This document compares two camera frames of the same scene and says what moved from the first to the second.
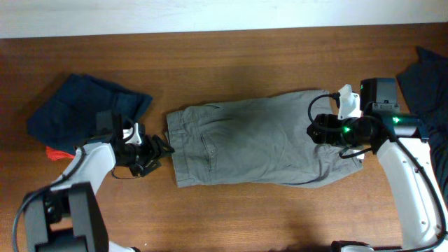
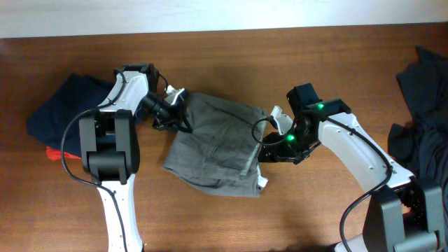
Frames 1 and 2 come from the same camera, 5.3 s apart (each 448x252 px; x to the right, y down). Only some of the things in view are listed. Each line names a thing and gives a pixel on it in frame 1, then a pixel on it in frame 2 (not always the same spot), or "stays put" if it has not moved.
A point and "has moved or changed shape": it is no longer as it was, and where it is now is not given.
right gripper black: x=320 y=136 -> x=280 y=153
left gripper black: x=155 y=150 -> x=177 y=115
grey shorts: x=261 y=141 has moved or changed shape
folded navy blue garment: x=66 y=118 stays put
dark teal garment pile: x=425 y=87 stays put
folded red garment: x=53 y=155 stays put
